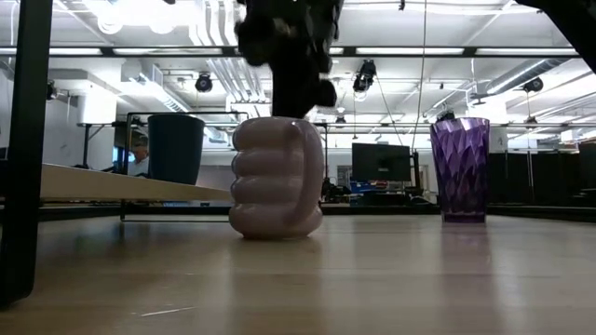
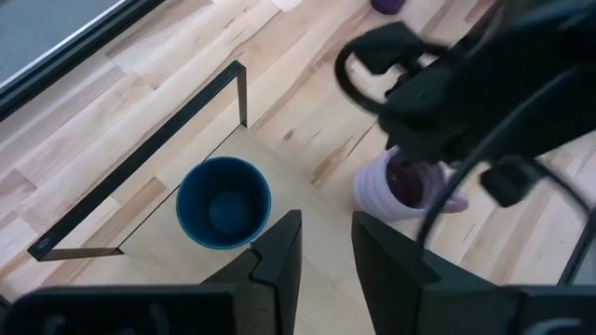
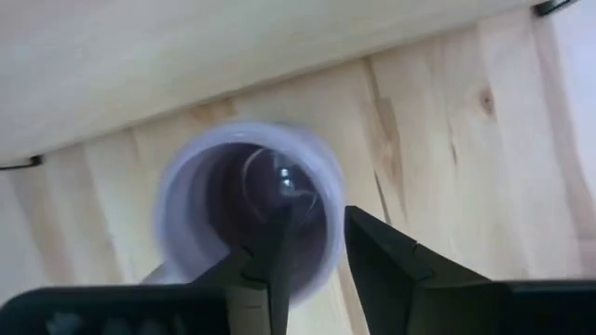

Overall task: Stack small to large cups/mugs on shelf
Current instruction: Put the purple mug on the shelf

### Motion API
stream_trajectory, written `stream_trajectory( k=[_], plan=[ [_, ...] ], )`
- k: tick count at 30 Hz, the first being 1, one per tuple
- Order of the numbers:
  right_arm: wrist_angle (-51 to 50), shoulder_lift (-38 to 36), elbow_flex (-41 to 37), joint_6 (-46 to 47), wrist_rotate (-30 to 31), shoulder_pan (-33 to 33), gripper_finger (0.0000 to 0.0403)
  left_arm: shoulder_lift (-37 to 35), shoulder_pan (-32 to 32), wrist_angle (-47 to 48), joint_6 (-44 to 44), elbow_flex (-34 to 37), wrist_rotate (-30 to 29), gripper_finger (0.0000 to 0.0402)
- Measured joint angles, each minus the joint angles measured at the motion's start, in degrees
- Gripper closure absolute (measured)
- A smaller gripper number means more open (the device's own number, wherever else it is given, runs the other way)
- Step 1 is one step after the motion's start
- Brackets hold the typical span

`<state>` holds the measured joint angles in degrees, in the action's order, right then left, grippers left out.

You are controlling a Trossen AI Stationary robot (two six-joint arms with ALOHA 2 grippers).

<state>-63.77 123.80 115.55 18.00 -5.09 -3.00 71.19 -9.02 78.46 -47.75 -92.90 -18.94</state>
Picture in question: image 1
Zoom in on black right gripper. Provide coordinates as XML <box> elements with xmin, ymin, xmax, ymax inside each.
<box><xmin>235</xmin><ymin>0</ymin><xmax>345</xmax><ymax>118</ymax></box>

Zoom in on pink ribbed ceramic mug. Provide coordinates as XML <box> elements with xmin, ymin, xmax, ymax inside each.
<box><xmin>227</xmin><ymin>115</ymin><xmax>326</xmax><ymax>241</ymax></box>

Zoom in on blue plastic cup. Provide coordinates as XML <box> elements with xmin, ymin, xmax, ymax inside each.
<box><xmin>147</xmin><ymin>114</ymin><xmax>207</xmax><ymax>186</ymax></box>

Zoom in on purple faceted plastic cup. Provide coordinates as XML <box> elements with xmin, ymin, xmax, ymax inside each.
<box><xmin>428</xmin><ymin>116</ymin><xmax>492</xmax><ymax>225</ymax></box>

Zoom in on black ceiling spot lamp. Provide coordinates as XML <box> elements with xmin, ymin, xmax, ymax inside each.
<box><xmin>194</xmin><ymin>72</ymin><xmax>214</xmax><ymax>94</ymax></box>
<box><xmin>351</xmin><ymin>59</ymin><xmax>378</xmax><ymax>94</ymax></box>
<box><xmin>521</xmin><ymin>75</ymin><xmax>545</xmax><ymax>94</ymax></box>

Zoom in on black computer monitor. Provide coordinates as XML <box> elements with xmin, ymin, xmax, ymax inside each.
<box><xmin>350</xmin><ymin>141</ymin><xmax>413</xmax><ymax>183</ymax></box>

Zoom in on person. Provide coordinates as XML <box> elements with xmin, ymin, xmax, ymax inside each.
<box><xmin>127</xmin><ymin>134</ymin><xmax>151</xmax><ymax>179</ymax></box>

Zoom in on thin hanging cable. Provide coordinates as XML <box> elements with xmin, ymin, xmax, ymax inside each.
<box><xmin>411</xmin><ymin>0</ymin><xmax>428</xmax><ymax>151</ymax></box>

